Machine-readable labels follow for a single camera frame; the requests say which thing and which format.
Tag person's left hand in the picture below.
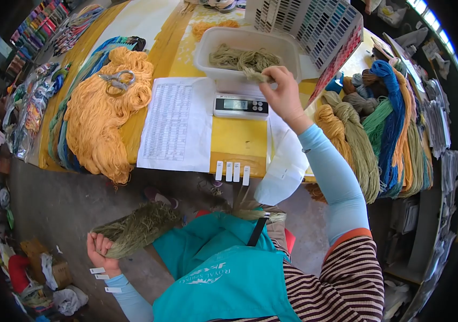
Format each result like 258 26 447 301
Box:
87 232 123 279

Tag person's right hand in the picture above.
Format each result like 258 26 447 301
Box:
259 65 313 136

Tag person's right fingers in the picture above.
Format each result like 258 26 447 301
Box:
261 65 296 86

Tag person's left fingers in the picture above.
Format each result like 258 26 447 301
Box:
87 232 114 258

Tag person's right thumb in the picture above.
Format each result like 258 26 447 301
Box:
259 82 279 107

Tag olive yarn skein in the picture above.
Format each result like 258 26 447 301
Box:
208 43 283 84

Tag olive yarn bundle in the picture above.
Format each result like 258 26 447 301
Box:
91 201 182 259

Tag digital weighing scale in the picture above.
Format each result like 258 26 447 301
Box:
212 78 270 121

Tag cardboard box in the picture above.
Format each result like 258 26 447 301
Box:
21 238 73 289

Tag yellow table cloth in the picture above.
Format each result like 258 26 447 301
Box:
37 0 376 182

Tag blue plastic object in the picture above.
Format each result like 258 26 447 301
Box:
325 71 345 94

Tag crumpled white cloth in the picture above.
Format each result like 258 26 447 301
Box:
53 284 89 317

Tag thread colour sample card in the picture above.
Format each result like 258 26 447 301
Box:
244 0 365 108

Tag white plastic tub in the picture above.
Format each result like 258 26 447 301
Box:
193 27 302 84

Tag maroon shoe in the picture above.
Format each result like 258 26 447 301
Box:
144 185 179 209

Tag white plastic bag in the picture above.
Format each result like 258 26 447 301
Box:
253 108 310 206

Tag red cloth bundle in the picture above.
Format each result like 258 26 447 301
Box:
8 254 31 294

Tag small orange yarn heap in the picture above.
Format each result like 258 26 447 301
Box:
191 19 241 42

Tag printed paper sheet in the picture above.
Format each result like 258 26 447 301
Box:
136 77 216 173

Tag brown sandal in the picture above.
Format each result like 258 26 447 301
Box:
198 177 224 198

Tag pile of coloured yarn skeins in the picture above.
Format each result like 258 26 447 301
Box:
313 59 434 204

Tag yellow yarn pile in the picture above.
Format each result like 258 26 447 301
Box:
63 47 155 185

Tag loose olive yarn strands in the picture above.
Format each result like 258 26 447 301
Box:
232 188 288 223

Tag person's body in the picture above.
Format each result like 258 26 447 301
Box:
152 211 386 322

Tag person's legs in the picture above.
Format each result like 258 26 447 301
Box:
266 205 291 255

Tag white table sheet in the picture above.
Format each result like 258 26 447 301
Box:
87 0 182 58

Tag red stool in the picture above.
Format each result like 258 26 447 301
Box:
194 209 296 255

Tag metal scissors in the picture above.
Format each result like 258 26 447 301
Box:
98 70 136 97

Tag pile of bagged yarn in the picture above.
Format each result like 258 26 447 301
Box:
2 62 73 160

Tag window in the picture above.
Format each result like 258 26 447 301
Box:
408 0 458 90

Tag blue green yarn pile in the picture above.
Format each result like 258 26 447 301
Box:
47 36 147 172

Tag shelf with paper stacks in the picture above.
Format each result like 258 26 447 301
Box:
374 32 458 319

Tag multicoloured yarn bundle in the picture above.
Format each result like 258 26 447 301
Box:
53 4 105 56

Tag shelf of coloured yarn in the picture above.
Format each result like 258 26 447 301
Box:
6 0 71 77

